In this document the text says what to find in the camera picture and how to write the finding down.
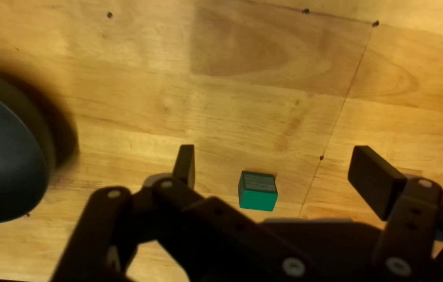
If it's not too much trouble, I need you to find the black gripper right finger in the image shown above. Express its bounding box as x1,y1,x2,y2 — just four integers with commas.
346,144,443,282

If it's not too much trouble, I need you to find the green block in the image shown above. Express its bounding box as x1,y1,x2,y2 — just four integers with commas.
238,169,280,213

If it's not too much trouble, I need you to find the black bowl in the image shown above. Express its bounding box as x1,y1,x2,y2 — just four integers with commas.
0,69,58,226

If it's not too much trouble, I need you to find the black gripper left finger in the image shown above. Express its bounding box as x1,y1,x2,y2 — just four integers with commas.
50,144,305,282

